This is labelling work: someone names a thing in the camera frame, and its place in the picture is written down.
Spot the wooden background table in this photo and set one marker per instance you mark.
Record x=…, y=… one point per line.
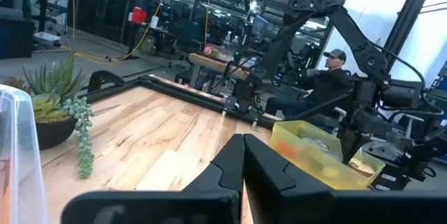
x=216, y=64

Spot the clear plastic bin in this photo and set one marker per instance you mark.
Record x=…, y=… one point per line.
x=21, y=154

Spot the person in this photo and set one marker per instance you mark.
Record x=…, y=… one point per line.
x=324, y=88

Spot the potted succulent plant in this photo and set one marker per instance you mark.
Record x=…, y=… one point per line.
x=52, y=130

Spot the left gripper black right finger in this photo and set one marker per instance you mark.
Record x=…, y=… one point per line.
x=331, y=208

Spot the silver-lidded tin can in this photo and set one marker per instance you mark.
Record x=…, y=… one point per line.
x=319, y=144

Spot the red box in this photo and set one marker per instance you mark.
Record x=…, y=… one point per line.
x=139, y=15

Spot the gold-lidded tin can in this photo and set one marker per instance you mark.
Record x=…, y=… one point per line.
x=361, y=168

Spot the yellow translucent plastic bin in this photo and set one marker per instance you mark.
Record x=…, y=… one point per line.
x=314, y=171

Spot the orange toy fruit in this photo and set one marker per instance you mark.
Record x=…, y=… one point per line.
x=289, y=149

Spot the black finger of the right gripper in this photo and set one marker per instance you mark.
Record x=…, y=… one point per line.
x=352, y=145

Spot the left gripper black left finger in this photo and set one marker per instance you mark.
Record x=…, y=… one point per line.
x=174, y=206

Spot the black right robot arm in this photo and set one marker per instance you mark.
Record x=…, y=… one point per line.
x=359, y=42

